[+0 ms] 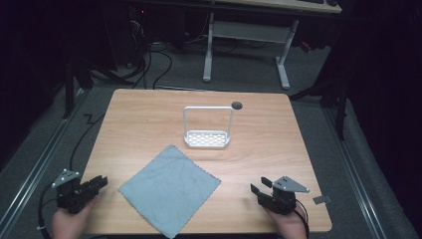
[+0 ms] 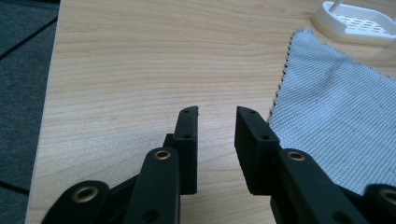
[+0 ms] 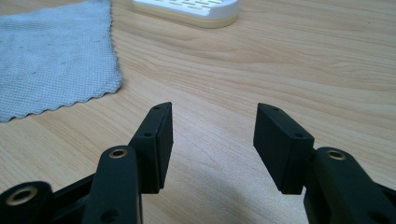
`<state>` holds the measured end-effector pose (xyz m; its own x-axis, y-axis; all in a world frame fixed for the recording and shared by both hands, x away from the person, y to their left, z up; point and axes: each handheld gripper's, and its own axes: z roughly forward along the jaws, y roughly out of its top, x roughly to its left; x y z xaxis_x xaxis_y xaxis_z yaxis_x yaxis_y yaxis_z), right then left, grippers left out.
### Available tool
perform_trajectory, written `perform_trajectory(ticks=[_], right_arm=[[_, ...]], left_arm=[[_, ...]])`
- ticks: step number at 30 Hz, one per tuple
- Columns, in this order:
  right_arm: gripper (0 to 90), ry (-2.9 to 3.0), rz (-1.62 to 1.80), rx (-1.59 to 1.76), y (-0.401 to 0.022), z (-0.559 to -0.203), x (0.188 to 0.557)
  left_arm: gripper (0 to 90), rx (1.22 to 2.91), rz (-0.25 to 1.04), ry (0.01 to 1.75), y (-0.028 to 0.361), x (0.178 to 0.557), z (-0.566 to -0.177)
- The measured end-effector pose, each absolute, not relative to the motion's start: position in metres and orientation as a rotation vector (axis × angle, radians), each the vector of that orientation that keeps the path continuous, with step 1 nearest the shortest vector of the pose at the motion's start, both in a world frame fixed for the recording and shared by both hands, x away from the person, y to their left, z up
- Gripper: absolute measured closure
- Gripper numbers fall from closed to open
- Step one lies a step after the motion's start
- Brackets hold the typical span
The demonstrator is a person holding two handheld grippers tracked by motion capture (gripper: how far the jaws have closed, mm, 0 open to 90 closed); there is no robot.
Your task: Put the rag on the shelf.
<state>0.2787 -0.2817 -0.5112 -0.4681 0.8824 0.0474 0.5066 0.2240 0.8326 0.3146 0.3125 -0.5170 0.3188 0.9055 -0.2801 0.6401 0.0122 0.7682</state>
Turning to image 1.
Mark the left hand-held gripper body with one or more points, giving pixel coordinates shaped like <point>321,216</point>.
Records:
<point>71,195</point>

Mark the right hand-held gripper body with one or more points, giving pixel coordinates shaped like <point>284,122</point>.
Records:
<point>282,199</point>

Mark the grey cloth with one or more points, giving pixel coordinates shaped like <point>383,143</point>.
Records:
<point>169,191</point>

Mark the white rack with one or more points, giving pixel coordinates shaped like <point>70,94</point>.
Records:
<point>206,138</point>

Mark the person's right hand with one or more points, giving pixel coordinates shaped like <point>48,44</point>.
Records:
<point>292,227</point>

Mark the person's left hand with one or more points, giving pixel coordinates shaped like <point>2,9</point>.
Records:
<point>68,225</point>

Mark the grey tape piece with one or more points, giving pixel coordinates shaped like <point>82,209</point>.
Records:
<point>322,199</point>

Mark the black table grommet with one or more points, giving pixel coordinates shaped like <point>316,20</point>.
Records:
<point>237,105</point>

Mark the black metal stand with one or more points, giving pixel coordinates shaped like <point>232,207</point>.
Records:
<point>69,89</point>
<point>341,106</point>

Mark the dark computer tower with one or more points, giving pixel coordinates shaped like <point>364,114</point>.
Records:
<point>127,36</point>

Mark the white-legged desk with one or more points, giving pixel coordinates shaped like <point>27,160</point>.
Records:
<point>249,31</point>

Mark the metal floor rail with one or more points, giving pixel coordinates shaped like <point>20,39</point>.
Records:
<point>355,172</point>
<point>33,172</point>

